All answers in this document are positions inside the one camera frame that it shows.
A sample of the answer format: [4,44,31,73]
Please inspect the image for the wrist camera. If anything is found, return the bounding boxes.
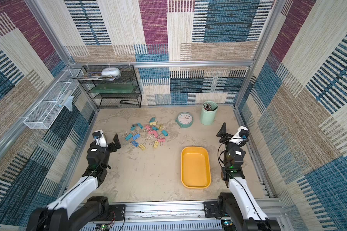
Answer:
[92,130,108,147]
[230,126,249,146]

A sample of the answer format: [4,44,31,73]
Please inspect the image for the pens in holder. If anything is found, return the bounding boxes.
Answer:
[203,103,213,111]

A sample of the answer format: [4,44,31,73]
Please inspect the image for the white round device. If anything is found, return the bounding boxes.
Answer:
[101,67,121,77]

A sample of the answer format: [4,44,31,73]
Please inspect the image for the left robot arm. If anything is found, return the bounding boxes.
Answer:
[26,130,121,231]

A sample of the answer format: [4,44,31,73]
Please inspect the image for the magazines on shelf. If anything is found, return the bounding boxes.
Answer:
[71,72,117,81]

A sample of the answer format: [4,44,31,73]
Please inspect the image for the mint green pen holder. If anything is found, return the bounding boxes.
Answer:
[200,101,218,126]

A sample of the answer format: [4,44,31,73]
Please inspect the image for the light blue cloth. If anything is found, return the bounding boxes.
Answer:
[64,95,74,112]

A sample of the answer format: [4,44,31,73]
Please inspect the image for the black wire mesh shelf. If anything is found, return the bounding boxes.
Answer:
[74,64,142,109]

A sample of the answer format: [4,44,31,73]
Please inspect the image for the yellow plastic storage box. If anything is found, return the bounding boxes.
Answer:
[181,146,212,189]

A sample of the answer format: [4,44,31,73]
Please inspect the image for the mint green alarm clock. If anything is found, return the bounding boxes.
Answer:
[175,112,194,128]

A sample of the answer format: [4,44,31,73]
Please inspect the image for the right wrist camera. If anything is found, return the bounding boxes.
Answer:
[230,126,249,146]

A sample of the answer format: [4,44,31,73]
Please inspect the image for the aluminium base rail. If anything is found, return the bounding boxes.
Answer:
[77,197,287,231]

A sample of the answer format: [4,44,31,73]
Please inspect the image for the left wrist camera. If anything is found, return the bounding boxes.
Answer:
[92,130,108,147]

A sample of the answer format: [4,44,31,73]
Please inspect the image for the white wire mesh basket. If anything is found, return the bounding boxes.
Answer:
[24,68,80,130]

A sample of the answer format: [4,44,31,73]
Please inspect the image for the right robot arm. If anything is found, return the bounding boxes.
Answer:
[216,123,281,231]

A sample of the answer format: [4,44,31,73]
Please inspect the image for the green tray on shelf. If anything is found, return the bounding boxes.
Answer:
[88,84,135,93]

